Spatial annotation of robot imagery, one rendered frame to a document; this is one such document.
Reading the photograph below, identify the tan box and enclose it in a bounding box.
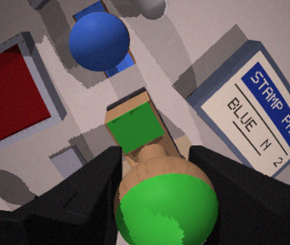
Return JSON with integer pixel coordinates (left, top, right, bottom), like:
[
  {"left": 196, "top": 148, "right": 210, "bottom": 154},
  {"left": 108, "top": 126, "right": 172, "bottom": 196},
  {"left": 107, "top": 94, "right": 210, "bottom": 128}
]
[{"left": 122, "top": 135, "right": 192, "bottom": 179}]

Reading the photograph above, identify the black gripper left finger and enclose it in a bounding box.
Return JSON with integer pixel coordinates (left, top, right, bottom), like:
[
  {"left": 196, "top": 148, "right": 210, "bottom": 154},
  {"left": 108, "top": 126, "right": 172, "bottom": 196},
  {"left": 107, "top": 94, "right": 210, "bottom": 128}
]
[{"left": 0, "top": 146, "right": 122, "bottom": 245}]

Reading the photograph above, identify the white rounded cylinder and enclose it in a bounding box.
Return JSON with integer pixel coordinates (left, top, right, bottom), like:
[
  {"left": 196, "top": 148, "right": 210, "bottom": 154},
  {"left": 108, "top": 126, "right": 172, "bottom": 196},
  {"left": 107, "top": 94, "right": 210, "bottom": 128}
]
[{"left": 131, "top": 0, "right": 168, "bottom": 20}]

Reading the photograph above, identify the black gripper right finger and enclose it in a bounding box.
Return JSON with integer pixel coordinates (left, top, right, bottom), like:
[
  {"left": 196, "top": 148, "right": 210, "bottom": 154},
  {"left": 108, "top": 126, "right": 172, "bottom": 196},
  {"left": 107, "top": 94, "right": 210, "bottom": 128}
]
[{"left": 188, "top": 145, "right": 290, "bottom": 245}]

